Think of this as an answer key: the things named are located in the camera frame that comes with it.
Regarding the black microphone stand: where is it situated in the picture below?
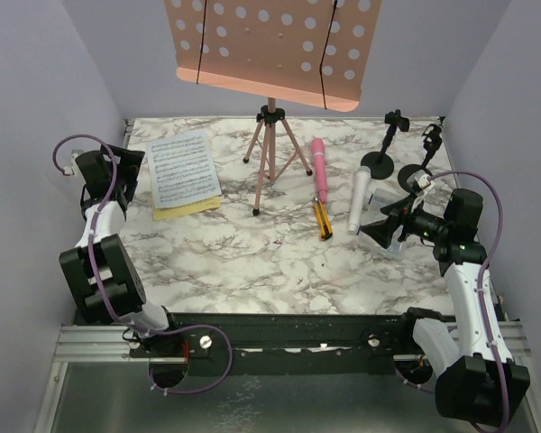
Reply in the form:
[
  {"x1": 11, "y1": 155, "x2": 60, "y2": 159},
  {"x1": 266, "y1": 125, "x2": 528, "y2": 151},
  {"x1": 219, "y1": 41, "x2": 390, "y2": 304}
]
[
  {"x1": 361, "y1": 109, "x2": 410, "y2": 180},
  {"x1": 398, "y1": 124, "x2": 443, "y2": 192}
]

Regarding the white microphone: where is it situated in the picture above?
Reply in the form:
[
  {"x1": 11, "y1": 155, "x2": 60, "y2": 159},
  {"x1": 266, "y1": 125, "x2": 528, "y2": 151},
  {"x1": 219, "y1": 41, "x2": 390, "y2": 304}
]
[{"x1": 347, "y1": 165, "x2": 371, "y2": 235}]

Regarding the white sheet music page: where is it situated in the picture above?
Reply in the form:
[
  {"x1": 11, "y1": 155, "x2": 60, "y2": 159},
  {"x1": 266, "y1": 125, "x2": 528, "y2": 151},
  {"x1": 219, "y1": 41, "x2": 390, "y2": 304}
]
[{"x1": 146, "y1": 130, "x2": 222, "y2": 209}]

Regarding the yellow sheet music page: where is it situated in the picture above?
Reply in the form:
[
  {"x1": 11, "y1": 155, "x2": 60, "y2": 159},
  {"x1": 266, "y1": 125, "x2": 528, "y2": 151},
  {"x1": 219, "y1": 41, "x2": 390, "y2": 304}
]
[{"x1": 152, "y1": 196, "x2": 221, "y2": 221}]

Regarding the pink microphone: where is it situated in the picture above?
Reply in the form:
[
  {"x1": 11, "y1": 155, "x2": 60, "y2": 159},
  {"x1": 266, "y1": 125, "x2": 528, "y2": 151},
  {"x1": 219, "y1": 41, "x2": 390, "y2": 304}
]
[{"x1": 311, "y1": 138, "x2": 328, "y2": 204}]

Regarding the pink tripod music stand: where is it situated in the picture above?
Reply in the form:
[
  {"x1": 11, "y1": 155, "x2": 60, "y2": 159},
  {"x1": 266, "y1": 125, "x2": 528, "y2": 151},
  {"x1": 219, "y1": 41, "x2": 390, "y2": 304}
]
[{"x1": 163, "y1": 0, "x2": 384, "y2": 217}]

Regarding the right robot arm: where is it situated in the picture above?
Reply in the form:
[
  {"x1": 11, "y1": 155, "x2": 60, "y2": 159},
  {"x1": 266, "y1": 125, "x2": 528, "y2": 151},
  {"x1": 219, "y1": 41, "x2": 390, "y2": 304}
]
[{"x1": 361, "y1": 189, "x2": 530, "y2": 428}]

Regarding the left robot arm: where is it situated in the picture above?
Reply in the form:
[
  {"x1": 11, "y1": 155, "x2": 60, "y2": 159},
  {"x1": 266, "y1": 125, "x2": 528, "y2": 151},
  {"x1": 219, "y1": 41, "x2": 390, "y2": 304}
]
[{"x1": 59, "y1": 145, "x2": 182, "y2": 356}]

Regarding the clear plastic compartment box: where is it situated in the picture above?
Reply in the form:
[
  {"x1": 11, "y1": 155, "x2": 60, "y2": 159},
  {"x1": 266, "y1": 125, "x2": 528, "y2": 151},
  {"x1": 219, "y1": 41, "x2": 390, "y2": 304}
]
[{"x1": 356, "y1": 188, "x2": 407, "y2": 261}]

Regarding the yellow utility knife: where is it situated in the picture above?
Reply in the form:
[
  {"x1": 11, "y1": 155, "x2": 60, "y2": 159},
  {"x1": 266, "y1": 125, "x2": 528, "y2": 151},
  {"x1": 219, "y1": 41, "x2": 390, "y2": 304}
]
[{"x1": 313, "y1": 197, "x2": 333, "y2": 241}]

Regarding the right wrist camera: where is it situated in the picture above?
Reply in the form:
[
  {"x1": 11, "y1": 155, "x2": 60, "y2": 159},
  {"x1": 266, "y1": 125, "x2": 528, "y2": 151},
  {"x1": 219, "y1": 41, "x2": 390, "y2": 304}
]
[{"x1": 407, "y1": 170, "x2": 435, "y2": 209}]

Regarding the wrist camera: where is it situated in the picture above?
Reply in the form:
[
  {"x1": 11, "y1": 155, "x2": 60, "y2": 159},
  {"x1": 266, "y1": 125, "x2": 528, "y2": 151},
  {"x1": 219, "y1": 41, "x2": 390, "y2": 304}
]
[
  {"x1": 407, "y1": 170, "x2": 435, "y2": 209},
  {"x1": 63, "y1": 149, "x2": 84, "y2": 177}
]

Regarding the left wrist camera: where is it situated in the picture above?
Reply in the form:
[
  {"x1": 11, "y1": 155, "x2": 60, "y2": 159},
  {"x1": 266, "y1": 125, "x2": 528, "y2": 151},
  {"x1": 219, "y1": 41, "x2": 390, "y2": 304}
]
[{"x1": 63, "y1": 149, "x2": 84, "y2": 177}]

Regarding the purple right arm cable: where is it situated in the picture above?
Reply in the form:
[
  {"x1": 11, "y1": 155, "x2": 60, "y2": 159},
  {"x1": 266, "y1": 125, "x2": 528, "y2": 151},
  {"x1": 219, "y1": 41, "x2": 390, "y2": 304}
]
[{"x1": 394, "y1": 170, "x2": 513, "y2": 429}]

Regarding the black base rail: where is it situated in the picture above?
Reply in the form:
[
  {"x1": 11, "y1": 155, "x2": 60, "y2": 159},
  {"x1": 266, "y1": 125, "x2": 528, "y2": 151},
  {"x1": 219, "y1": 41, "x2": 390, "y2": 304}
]
[{"x1": 122, "y1": 312, "x2": 424, "y2": 380}]

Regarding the aluminium frame rail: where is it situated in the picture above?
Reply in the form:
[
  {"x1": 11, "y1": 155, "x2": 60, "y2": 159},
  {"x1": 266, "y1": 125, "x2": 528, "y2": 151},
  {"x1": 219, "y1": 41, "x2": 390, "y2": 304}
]
[{"x1": 53, "y1": 321, "x2": 531, "y2": 364}]

